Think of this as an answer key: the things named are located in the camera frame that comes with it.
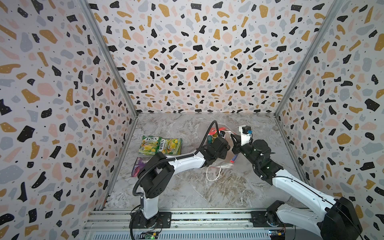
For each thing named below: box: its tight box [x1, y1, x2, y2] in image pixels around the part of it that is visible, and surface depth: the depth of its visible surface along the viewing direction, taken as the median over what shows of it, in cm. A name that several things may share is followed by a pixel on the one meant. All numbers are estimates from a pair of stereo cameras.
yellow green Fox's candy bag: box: [158, 138, 182, 156], surface depth 101 cm
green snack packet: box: [138, 135, 163, 155], surface depth 101 cm
